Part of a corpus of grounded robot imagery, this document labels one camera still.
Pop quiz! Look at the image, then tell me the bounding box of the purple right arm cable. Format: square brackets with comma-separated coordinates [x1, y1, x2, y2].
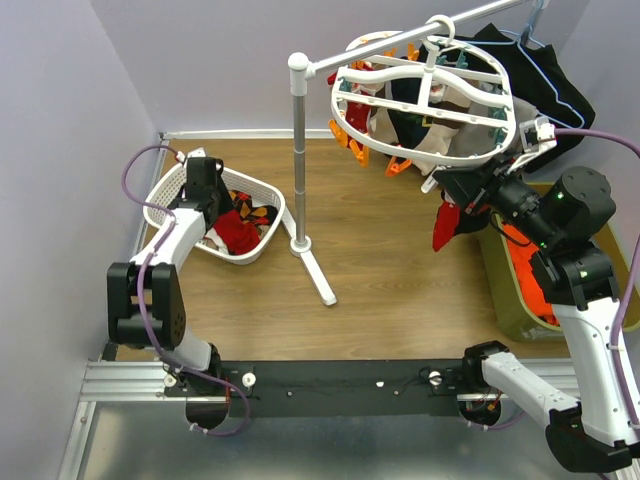
[553, 128, 640, 436]

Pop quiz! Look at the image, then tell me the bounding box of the white clothes peg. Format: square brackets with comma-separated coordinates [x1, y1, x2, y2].
[421, 174, 438, 194]

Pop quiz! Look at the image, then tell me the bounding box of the green plastic bin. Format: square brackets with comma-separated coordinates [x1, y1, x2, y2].
[481, 169, 621, 342]

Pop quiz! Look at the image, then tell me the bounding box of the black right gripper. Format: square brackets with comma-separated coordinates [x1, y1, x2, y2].
[434, 145, 562, 246]

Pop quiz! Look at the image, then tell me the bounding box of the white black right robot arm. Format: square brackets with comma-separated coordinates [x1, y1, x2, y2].
[434, 159, 639, 474]

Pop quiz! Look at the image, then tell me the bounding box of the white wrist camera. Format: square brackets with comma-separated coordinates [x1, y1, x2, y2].
[175, 147, 207, 164]
[508, 116, 557, 173]

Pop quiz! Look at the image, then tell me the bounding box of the red black santa sock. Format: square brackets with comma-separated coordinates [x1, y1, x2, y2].
[432, 190, 460, 252]

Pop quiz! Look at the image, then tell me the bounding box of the orange cloth in bin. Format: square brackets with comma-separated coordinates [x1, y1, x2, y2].
[502, 224, 559, 326]

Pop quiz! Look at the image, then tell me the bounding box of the socks pile in basket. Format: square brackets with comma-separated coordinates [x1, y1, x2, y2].
[204, 190, 278, 255]

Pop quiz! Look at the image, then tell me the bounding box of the white perforated basket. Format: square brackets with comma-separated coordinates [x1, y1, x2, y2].
[143, 164, 286, 265]

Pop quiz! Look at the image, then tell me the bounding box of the cream brown striped sock back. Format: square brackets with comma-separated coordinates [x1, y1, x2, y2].
[368, 106, 399, 145]

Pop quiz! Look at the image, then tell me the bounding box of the white round sock hanger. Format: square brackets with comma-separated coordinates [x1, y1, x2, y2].
[329, 31, 517, 178]

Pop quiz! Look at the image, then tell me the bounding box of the black hanging garment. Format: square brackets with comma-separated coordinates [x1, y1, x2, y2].
[448, 24, 596, 173]

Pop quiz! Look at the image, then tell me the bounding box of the light blue wire hanger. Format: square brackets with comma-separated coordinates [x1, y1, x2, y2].
[464, 1, 595, 129]

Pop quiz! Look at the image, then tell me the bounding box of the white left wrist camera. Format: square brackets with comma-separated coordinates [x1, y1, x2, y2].
[175, 147, 207, 164]

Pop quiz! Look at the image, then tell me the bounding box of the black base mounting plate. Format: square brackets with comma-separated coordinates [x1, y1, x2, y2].
[179, 357, 506, 420]

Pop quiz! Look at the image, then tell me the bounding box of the grey hanging garment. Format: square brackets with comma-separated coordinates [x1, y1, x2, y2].
[448, 97, 540, 157]

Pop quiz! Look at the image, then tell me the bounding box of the silver drying rack stand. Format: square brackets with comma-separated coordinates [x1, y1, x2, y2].
[282, 1, 527, 308]

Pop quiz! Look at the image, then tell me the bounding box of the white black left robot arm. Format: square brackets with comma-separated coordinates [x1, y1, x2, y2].
[106, 156, 230, 395]

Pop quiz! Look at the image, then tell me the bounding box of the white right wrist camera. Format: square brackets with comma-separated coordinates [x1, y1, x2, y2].
[508, 116, 557, 173]

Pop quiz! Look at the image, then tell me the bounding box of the navy santa sock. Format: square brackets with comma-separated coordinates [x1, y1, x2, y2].
[387, 78, 456, 155]

